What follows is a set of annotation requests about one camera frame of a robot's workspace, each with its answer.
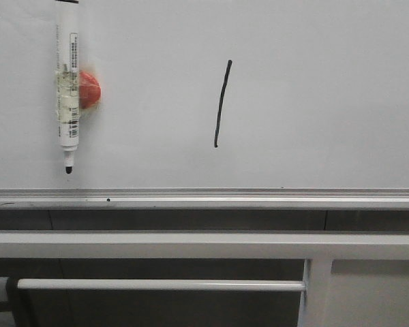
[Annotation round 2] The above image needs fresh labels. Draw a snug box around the red round magnet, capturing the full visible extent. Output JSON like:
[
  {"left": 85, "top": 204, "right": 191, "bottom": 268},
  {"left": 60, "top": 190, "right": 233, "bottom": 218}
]
[{"left": 79, "top": 70, "right": 102, "bottom": 110}]

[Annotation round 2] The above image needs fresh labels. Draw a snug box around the white whiteboard marker pen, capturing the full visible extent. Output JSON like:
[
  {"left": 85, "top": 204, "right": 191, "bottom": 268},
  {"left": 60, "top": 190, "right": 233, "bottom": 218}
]
[{"left": 55, "top": 1, "right": 80, "bottom": 174}]

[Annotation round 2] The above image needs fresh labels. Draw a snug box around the large whiteboard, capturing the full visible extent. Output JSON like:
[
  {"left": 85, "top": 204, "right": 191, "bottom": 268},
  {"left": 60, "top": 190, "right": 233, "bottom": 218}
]
[{"left": 0, "top": 1, "right": 409, "bottom": 189}]

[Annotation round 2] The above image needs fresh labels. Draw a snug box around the aluminium whiteboard tray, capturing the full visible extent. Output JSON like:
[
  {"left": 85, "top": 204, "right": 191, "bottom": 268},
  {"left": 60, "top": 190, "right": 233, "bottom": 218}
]
[{"left": 0, "top": 188, "right": 409, "bottom": 210}]

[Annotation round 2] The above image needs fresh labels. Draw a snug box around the white round stand bar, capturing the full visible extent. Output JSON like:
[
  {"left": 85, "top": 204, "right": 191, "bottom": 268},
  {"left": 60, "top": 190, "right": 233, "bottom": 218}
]
[{"left": 17, "top": 279, "right": 306, "bottom": 292}]

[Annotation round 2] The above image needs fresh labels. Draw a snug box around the black chair part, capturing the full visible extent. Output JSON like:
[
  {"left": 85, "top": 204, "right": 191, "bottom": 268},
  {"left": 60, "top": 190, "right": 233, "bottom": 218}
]
[{"left": 5, "top": 278, "right": 33, "bottom": 327}]

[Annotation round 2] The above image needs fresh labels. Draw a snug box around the white stand upright post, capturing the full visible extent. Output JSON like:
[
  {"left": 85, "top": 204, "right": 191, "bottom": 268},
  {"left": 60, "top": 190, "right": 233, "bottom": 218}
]
[{"left": 298, "top": 258, "right": 333, "bottom": 326}]

